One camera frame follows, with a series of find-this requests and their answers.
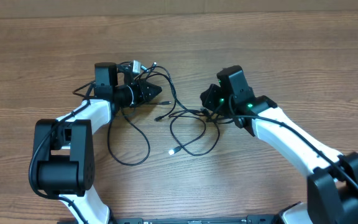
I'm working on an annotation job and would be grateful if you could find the black cable bundle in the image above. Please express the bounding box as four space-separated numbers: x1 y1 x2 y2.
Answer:
135 62 211 122

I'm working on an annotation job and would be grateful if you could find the black USB-A cable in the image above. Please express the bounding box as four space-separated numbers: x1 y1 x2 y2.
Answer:
168 110 221 157

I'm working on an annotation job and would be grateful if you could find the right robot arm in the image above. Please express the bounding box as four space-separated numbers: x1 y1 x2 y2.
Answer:
200 65 358 224

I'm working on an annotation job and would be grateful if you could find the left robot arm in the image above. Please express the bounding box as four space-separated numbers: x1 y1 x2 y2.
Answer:
28 60 162 223

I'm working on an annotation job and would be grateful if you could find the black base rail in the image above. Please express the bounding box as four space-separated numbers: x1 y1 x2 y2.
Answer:
108 214 284 224

